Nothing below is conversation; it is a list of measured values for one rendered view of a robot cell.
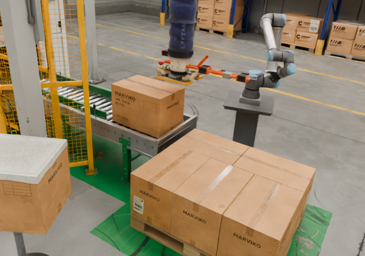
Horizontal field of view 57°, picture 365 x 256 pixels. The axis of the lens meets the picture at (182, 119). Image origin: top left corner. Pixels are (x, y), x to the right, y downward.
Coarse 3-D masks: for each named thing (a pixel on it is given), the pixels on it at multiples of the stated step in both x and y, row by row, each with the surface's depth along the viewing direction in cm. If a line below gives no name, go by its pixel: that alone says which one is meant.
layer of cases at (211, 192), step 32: (160, 160) 281; (192, 160) 284; (224, 160) 287; (256, 160) 290; (288, 160) 293; (160, 192) 250; (192, 192) 244; (224, 192) 247; (256, 192) 249; (288, 192) 251; (160, 224) 263; (192, 224) 243; (224, 224) 226; (256, 224) 218; (288, 224) 223
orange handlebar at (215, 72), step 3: (165, 60) 304; (168, 60) 307; (168, 63) 303; (186, 66) 294; (189, 66) 293; (192, 66) 292; (195, 69) 291; (210, 69) 288; (216, 69) 287; (210, 72) 285; (213, 72) 283; (216, 72) 282; (219, 72) 281; (222, 72) 283; (231, 75) 276; (234, 75) 279; (249, 78) 272
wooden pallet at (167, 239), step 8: (136, 216) 276; (136, 224) 279; (144, 224) 275; (152, 224) 268; (144, 232) 277; (152, 232) 278; (160, 232) 278; (160, 240) 270; (168, 240) 271; (176, 240) 271; (176, 248) 263; (184, 248) 257; (192, 248) 252; (288, 248) 267
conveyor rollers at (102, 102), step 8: (40, 80) 437; (48, 80) 438; (56, 80) 446; (48, 88) 416; (64, 88) 417; (72, 88) 425; (80, 96) 396; (96, 96) 402; (104, 96) 401; (64, 104) 375; (96, 104) 380; (104, 104) 379; (128, 128) 338; (152, 136) 317
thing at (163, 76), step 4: (156, 76) 300; (160, 76) 300; (164, 76) 300; (180, 76) 294; (168, 80) 295; (172, 80) 293; (176, 80) 292; (180, 80) 291; (188, 80) 293; (184, 84) 288; (188, 84) 288
